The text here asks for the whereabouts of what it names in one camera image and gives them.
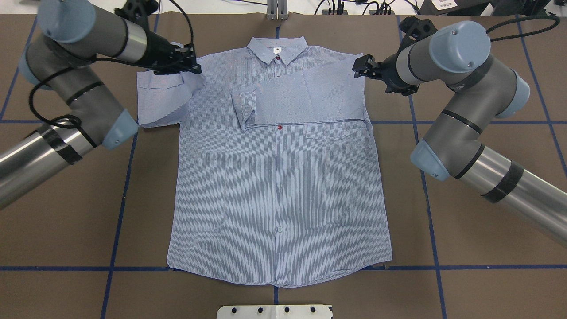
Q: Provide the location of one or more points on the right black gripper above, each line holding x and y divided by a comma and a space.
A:
391, 71

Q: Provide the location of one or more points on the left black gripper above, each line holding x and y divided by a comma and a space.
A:
158, 47

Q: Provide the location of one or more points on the light blue striped shirt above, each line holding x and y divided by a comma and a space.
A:
278, 177

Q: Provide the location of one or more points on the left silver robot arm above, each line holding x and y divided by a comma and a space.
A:
78, 113

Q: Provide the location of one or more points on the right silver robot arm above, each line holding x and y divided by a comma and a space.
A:
484, 88

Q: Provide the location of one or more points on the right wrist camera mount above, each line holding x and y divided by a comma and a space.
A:
415, 30

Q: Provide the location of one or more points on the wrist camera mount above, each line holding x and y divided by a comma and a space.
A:
415, 30
137, 11

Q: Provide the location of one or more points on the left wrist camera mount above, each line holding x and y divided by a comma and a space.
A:
137, 11

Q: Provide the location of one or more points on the aluminium frame post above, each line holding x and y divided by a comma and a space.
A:
277, 10

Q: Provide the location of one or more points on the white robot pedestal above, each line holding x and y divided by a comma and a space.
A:
298, 311

